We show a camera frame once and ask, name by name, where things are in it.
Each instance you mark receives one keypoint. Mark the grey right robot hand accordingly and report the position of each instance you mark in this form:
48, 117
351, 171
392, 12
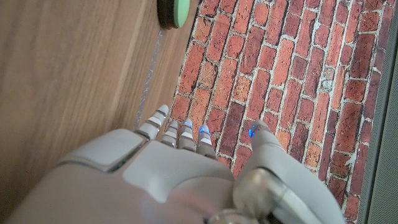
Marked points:
174, 180

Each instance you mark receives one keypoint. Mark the green button black base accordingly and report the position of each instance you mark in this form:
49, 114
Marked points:
175, 12

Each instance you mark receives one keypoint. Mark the red brick print backdrop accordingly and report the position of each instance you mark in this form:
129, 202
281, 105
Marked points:
280, 77

